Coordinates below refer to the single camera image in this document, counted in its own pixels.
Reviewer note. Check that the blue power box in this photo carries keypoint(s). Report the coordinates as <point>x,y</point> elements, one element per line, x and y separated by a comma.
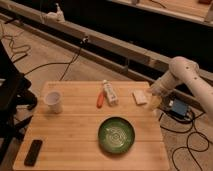
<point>178,108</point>

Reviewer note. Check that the orange marker pen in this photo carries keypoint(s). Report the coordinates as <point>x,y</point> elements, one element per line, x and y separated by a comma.
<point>100,99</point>

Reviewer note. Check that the white ceramic cup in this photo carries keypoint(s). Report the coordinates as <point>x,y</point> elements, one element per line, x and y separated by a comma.
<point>53,101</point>

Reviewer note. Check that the black office chair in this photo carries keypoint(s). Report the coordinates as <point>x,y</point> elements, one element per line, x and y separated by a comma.
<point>14,91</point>

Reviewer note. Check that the translucent yellowish gripper finger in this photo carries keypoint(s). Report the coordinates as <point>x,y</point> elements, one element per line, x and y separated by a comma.
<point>154,102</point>

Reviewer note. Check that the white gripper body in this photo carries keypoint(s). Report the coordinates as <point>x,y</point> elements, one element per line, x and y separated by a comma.
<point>159,88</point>

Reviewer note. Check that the green ceramic bowl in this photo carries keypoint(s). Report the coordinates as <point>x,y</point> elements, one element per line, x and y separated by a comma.
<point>116,135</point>

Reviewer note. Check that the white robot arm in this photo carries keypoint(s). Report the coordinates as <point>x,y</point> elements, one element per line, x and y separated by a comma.
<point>184,71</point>

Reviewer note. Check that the white glue bottle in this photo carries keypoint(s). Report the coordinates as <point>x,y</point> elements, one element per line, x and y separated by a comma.
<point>110,93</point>

